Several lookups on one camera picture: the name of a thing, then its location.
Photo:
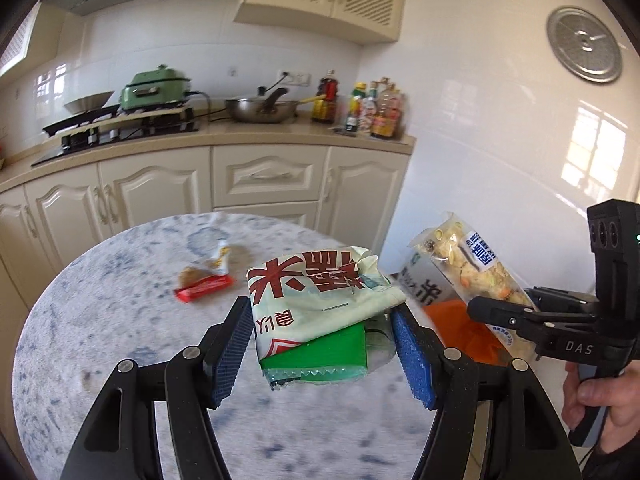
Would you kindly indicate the white blue patterned tablecloth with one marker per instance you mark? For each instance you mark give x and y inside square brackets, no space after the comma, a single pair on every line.
[117,302]

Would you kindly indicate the orange plastic bag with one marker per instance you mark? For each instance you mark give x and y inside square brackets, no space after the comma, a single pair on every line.
[456,329]

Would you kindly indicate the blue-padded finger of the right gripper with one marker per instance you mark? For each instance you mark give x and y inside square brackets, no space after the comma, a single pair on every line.
[547,298]

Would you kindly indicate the green white snack wrapper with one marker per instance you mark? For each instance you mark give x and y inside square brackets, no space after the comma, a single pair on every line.
[321,316]

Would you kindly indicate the person's right hand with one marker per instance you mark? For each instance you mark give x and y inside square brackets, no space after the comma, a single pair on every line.
[620,395]

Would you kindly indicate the green electric cooker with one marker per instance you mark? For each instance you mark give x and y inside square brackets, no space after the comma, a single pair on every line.
[162,87]

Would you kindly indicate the white wall socket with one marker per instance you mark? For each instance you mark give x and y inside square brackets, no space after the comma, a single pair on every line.
[294,79]

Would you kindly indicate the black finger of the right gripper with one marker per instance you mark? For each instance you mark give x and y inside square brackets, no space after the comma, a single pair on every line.
[526,322]

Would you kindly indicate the white rice sack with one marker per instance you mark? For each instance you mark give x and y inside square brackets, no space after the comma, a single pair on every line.
[422,281]

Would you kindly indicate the steel pan on stove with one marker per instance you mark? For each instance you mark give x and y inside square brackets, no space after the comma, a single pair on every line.
[88,103]

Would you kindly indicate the dark red oil bottle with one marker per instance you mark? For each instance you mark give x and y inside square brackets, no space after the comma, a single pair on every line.
[324,109]

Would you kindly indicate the cream kitchen cabinet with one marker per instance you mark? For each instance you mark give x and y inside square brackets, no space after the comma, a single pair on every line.
[346,187]

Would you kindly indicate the amber condiment bottle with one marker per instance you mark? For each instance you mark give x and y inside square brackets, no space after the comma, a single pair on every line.
[388,116]

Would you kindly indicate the steel wok with handle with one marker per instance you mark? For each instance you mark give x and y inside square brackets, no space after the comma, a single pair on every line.
[271,107]

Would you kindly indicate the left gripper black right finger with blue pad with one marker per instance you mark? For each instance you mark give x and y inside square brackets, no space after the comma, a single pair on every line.
[525,438]

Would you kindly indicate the clear snack mix bag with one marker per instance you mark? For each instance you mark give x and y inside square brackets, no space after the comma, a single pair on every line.
[473,269]

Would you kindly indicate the small white yellow wrapper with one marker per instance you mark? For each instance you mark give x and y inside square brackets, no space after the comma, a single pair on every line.
[218,261]

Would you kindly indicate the white label condiment bottle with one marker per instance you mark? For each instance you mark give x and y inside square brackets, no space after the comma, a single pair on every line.
[368,109]

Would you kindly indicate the red snack wrapper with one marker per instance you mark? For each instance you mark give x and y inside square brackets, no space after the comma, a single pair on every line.
[203,287]

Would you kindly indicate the black gas stove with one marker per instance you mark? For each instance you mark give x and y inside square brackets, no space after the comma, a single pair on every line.
[121,128]

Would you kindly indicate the yellow cap sauce bottle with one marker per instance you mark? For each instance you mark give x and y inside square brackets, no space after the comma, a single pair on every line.
[354,104]

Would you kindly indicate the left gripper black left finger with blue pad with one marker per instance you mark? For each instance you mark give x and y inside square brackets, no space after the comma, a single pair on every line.
[118,438]

